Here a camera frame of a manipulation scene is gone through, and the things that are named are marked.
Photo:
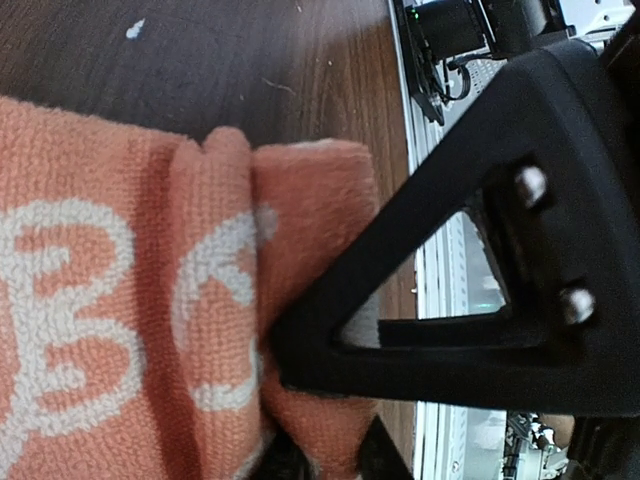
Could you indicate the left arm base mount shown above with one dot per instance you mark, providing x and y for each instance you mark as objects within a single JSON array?
[{"x": 437, "y": 40}]

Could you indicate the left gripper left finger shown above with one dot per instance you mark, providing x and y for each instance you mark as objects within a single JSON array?
[{"x": 359, "y": 451}]

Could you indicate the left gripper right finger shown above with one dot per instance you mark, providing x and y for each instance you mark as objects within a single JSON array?
[{"x": 546, "y": 162}]

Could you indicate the orange bunny pattern towel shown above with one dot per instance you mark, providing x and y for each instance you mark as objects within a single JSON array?
[{"x": 140, "y": 273}]

